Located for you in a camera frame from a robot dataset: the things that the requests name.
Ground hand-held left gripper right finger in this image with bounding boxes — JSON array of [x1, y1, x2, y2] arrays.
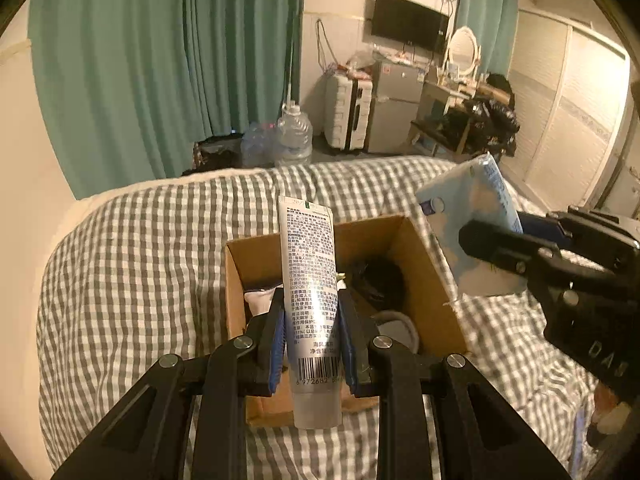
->
[[336, 290, 571, 480]]

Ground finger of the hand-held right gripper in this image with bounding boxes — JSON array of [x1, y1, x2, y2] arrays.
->
[[458, 220, 566, 282], [517, 210, 576, 251]]

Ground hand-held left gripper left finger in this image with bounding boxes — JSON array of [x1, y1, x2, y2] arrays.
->
[[50, 287, 288, 480]]

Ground white tape roll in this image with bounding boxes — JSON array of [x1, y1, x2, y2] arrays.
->
[[372, 310, 421, 353]]

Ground blue white tissue packet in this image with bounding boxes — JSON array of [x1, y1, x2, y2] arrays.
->
[[415, 152, 528, 297]]

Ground black cord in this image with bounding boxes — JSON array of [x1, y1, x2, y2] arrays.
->
[[347, 256, 406, 311]]

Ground white squeeze tube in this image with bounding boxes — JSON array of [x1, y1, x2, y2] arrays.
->
[[277, 195, 343, 430]]

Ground brown cardboard box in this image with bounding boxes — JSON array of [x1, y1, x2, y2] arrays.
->
[[225, 215, 471, 428]]

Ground person's right hand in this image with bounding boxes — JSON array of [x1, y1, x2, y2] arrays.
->
[[586, 389, 632, 448]]

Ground dark wooden chair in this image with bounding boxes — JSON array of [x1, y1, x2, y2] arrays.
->
[[407, 119, 473, 163]]

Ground white louvered wardrobe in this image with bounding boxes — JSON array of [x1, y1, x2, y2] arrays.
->
[[500, 7, 631, 211]]

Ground green checked blanket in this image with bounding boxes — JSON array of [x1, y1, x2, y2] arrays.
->
[[37, 156, 601, 480]]

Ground black handbag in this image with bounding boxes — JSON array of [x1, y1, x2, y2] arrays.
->
[[485, 73, 513, 106]]

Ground wooden dressing table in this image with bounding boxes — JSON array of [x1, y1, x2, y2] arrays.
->
[[417, 77, 501, 121]]

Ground grey small fridge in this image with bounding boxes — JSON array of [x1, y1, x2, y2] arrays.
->
[[367, 60, 426, 155]]

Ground white oval vanity mirror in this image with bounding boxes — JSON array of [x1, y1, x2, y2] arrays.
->
[[445, 26, 482, 78]]

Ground pack of water bottles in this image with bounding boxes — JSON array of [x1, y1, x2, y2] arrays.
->
[[241, 122, 278, 168]]

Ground black floor bag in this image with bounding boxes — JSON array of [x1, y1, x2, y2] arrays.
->
[[192, 135, 246, 173]]

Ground large clear water bottle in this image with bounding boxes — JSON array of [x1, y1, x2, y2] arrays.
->
[[274, 102, 313, 166]]

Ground white suitcase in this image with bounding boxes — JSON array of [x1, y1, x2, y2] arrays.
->
[[324, 72, 373, 151]]

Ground narrow green curtain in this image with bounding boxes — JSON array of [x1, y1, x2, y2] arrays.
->
[[457, 0, 521, 77]]

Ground crumpled plastic bags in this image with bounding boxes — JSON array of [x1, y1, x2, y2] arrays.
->
[[330, 52, 377, 79]]

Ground thin white pole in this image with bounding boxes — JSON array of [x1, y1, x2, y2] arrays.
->
[[285, 42, 297, 107]]

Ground wide green curtain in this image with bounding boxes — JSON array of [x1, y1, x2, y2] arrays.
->
[[27, 0, 201, 201]]

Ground black wall television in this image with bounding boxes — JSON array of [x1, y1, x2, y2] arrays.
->
[[371, 0, 450, 53]]

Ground hanging wall cable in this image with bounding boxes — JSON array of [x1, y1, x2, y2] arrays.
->
[[316, 19, 334, 69]]

